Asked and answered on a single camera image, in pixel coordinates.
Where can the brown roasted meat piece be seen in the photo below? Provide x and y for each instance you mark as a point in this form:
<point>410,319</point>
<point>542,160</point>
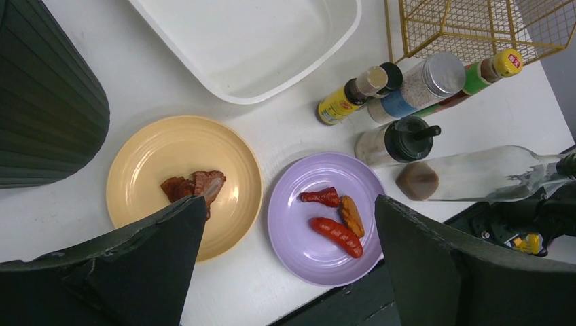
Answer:
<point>199,183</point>

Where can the black plastic bin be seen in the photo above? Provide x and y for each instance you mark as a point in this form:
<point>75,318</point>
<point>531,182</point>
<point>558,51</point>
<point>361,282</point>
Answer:
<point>55,114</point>

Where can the yellow label sauce bottle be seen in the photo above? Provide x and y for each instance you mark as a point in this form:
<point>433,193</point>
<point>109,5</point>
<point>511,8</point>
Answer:
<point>351,96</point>

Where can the black lid grinder jar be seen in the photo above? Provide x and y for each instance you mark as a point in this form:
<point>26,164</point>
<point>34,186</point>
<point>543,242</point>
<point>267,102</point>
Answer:
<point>403,141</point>

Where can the small red meat piece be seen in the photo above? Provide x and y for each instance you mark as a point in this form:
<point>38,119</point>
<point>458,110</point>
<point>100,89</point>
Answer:
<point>328,197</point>

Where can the purple plate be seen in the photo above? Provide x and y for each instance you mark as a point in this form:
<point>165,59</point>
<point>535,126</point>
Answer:
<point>307,254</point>

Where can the yellow plate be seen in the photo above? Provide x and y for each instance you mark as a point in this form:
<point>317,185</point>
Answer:
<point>176,147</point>

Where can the yellow cap sauce bottle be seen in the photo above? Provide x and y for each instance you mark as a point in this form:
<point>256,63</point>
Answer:
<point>480,75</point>

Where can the black cap spice jar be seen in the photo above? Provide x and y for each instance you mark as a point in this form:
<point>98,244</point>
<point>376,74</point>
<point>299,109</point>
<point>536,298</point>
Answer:
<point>395,79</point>

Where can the orange fried nugget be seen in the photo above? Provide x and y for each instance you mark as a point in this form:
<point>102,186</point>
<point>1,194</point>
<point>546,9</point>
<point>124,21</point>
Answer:
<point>350,216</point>

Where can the silver lid salt shaker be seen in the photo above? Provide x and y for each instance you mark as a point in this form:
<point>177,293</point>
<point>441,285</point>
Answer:
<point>435,79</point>

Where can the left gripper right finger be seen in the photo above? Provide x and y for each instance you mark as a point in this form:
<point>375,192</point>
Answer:
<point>472,279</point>

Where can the gold wire basket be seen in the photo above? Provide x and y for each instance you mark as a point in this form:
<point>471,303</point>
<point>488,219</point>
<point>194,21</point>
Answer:
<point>475,30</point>

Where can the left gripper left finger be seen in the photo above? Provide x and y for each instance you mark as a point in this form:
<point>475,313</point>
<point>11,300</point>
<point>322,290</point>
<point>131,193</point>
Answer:
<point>138,274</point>

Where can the glass bottle with brown sauce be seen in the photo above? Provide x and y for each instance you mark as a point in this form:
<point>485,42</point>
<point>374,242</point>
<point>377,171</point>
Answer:
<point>502,174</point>

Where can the red sausage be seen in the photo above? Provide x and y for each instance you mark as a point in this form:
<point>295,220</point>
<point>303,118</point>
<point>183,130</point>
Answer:
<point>339,234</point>

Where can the white rectangular tub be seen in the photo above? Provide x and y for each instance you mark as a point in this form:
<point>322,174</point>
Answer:
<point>245,52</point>

